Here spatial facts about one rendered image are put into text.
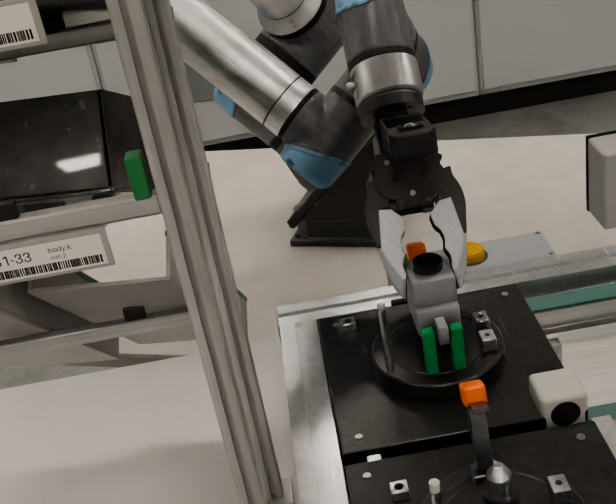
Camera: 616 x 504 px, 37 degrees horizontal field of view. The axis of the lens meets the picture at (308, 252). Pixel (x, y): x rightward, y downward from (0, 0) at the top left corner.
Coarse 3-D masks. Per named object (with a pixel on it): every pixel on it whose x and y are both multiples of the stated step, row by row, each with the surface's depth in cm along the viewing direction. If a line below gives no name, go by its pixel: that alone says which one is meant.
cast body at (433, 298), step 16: (416, 256) 92; (432, 256) 92; (416, 272) 91; (432, 272) 90; (448, 272) 90; (416, 288) 90; (432, 288) 90; (448, 288) 90; (416, 304) 91; (432, 304) 91; (448, 304) 91; (416, 320) 91; (432, 320) 91; (448, 320) 91; (448, 336) 90
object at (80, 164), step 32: (64, 96) 65; (96, 96) 65; (128, 96) 70; (0, 128) 66; (32, 128) 66; (64, 128) 65; (96, 128) 65; (128, 128) 70; (0, 160) 66; (32, 160) 66; (64, 160) 66; (96, 160) 65; (0, 192) 67; (32, 192) 66; (64, 192) 66; (96, 192) 66; (128, 192) 73
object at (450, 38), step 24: (408, 0) 377; (432, 0) 378; (456, 0) 379; (432, 24) 383; (456, 24) 384; (432, 48) 388; (456, 48) 389; (336, 72) 389; (456, 72) 394; (432, 96) 398; (456, 96) 401; (432, 120) 407
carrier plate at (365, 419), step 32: (512, 288) 107; (320, 320) 108; (512, 320) 101; (352, 352) 101; (512, 352) 96; (544, 352) 96; (352, 384) 96; (512, 384) 92; (352, 416) 92; (384, 416) 91; (416, 416) 90; (448, 416) 89; (512, 416) 88; (352, 448) 87; (384, 448) 87; (416, 448) 87
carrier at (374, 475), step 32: (448, 448) 85; (512, 448) 84; (544, 448) 83; (576, 448) 83; (608, 448) 82; (352, 480) 84; (384, 480) 83; (416, 480) 82; (448, 480) 79; (480, 480) 78; (512, 480) 73; (544, 480) 77; (576, 480) 79; (608, 480) 79
